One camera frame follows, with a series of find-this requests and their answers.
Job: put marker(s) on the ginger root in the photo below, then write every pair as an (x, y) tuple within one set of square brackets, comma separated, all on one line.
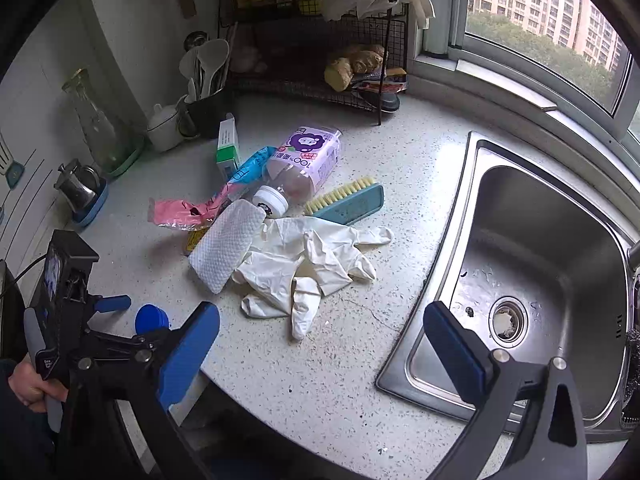
[(367, 57), (340, 74)]

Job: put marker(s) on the garlic bulbs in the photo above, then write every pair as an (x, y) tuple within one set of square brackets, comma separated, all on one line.
[(245, 52)]

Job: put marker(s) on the orange snack packet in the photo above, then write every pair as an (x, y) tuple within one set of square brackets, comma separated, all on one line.
[(382, 81)]

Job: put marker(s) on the white paper towel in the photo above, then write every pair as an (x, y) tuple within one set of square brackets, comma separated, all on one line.
[(225, 250)]

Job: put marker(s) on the white mug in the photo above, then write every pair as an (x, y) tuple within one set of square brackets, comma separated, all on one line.
[(165, 127)]

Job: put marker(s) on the blue bottle cap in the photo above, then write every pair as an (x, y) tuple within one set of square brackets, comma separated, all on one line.
[(150, 316)]

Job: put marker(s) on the teal scrub brush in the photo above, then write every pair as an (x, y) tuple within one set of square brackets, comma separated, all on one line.
[(350, 205)]

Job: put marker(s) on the steel wool scrubber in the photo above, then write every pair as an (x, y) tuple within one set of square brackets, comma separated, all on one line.
[(631, 345)]

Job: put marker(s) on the stainless steel sink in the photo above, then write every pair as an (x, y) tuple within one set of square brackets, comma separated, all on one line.
[(540, 240)]

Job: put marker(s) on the green white box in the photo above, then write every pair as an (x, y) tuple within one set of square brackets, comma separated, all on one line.
[(226, 140)]

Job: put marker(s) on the white spoon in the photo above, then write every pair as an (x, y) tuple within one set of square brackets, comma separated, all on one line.
[(189, 67)]

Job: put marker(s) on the blue saucer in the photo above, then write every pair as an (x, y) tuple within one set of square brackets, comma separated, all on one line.
[(94, 208)]

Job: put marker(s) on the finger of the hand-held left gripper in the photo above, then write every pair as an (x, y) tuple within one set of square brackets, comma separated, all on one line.
[(112, 303), (120, 338)]

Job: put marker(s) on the green tray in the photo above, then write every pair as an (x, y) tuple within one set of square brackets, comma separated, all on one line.
[(129, 157)]

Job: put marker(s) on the pink blue plastic wrapper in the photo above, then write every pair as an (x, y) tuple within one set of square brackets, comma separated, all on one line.
[(200, 207)]

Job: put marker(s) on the window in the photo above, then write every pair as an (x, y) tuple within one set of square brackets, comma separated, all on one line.
[(550, 10)]

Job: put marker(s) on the white rice paddle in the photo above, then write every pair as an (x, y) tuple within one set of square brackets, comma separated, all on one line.
[(212, 57)]

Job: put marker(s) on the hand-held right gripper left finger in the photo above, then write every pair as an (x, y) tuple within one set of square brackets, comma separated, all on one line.
[(192, 355)]

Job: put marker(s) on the person's left hand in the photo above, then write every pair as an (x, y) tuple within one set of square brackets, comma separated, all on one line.
[(30, 385)]

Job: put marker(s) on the metal cup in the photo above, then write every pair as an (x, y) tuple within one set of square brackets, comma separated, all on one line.
[(77, 187)]

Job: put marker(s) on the dark utensil mug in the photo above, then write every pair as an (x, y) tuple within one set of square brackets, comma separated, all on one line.
[(210, 112)]

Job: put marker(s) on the glass carafe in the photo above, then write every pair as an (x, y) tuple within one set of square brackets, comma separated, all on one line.
[(97, 120)]

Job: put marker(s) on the sink drain strainer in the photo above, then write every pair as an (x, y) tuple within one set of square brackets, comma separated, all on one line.
[(507, 321)]

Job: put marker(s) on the yellow packet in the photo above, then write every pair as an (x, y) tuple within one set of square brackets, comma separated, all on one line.
[(196, 241)]

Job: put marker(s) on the white latex glove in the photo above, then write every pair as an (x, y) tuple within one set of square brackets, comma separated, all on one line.
[(332, 255), (270, 265)]

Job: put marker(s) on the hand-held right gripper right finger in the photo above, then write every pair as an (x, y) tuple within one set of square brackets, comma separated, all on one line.
[(452, 355)]

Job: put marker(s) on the round metal strainer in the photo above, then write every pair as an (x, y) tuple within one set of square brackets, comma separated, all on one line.
[(195, 40)]

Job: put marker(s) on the purple label plastic bottle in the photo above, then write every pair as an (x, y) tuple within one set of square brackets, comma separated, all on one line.
[(305, 160)]

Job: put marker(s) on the black round dish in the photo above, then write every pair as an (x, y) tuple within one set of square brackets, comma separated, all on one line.
[(385, 101)]

